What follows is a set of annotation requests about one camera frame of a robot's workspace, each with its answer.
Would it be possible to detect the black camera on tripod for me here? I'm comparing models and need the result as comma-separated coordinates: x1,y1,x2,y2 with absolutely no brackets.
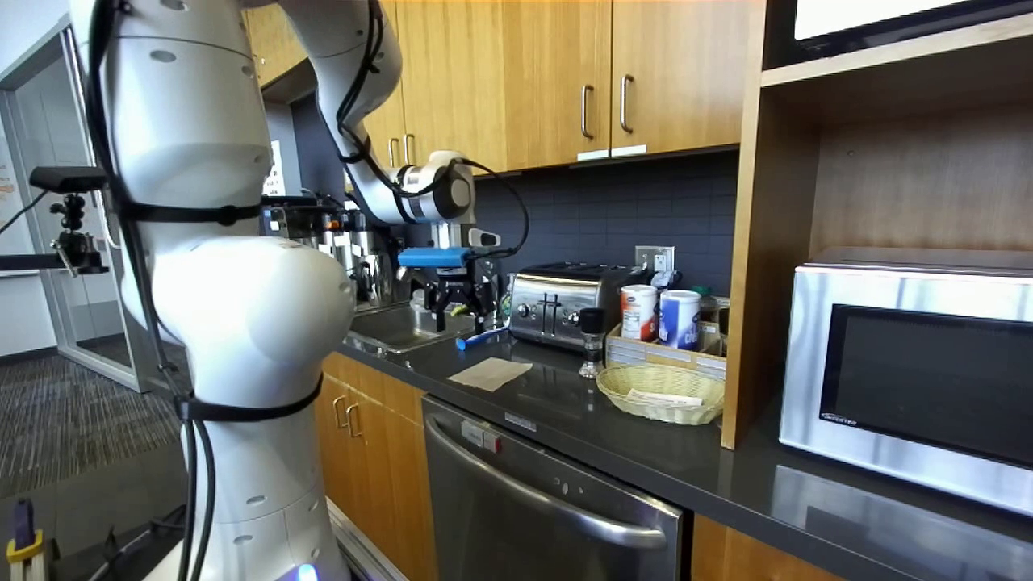
0,160,109,279

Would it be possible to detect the blue cloth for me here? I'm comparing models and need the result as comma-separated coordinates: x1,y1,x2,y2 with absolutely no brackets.
392,246,474,275

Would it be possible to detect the wooden microwave shelf unit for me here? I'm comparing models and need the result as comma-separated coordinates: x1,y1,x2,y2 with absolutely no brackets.
717,0,1033,456

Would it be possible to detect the yellow blue clamp tool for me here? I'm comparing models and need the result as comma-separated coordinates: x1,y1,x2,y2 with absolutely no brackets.
3,498,54,581

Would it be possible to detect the blue white dish brush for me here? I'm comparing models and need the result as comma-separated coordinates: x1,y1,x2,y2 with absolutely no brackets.
453,324,512,356

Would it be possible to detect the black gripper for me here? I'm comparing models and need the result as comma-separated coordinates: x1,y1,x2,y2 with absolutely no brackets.
419,269,501,334

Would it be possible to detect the crumpled white paper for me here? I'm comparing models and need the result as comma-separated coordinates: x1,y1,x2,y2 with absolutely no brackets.
313,353,440,581

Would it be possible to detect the chrome faucet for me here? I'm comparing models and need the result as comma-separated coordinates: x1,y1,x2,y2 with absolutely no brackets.
326,223,382,305

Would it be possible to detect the black framed white panel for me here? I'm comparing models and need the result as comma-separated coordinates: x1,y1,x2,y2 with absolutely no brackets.
766,0,1033,72

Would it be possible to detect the black handled white scrubber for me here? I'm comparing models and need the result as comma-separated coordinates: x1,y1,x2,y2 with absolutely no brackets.
574,304,611,380

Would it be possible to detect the clear dish soap bottle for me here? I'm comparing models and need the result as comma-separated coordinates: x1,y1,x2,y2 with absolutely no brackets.
407,287,446,334

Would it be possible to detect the stainless steel dishwasher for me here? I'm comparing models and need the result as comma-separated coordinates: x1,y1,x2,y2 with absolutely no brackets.
419,393,690,581

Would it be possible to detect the stainless steel microwave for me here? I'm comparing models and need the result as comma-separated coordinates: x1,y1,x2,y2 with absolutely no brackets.
777,254,1033,518

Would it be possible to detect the white wall outlet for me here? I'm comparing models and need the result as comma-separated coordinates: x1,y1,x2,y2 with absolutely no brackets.
632,243,682,280

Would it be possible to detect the stainless steel sink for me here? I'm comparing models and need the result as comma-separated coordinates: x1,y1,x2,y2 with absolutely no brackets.
339,304,440,362

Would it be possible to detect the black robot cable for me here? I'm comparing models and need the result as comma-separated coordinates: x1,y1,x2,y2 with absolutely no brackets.
173,397,223,581

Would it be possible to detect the wooden wall cabinet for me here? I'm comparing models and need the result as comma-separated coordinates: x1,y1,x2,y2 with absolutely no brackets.
238,0,756,177

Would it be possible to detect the woven wicker basket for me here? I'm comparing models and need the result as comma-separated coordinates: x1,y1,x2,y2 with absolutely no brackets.
593,356,729,430

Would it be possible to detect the red white dishwasher sticker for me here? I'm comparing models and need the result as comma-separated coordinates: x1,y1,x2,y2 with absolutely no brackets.
462,417,510,456

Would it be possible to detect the stainless steel toaster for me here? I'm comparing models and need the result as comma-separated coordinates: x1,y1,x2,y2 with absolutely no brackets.
506,260,614,357

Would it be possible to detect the wooden base cabinet with drawers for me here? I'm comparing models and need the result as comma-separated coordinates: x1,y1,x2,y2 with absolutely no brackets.
686,513,841,581

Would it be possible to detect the red white can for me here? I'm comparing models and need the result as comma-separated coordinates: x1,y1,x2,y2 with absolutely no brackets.
616,280,659,344

